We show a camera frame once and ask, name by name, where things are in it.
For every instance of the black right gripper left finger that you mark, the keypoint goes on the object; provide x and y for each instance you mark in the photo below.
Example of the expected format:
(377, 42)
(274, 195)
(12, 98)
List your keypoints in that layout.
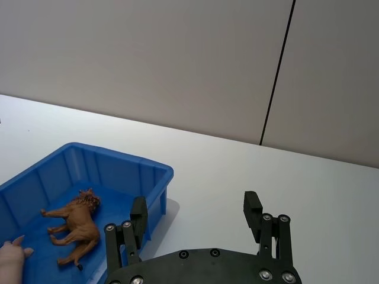
(139, 225)

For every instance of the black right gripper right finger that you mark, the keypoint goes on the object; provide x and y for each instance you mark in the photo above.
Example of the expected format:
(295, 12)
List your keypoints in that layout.
(252, 216)

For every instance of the blue plastic bin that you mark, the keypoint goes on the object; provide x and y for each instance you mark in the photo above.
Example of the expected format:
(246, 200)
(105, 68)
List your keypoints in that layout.
(124, 177)

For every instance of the brown toy lion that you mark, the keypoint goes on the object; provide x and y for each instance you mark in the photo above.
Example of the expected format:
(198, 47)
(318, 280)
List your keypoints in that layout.
(80, 227)

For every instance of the pink toy pig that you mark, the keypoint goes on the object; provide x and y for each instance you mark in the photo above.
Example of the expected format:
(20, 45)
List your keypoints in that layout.
(10, 260)

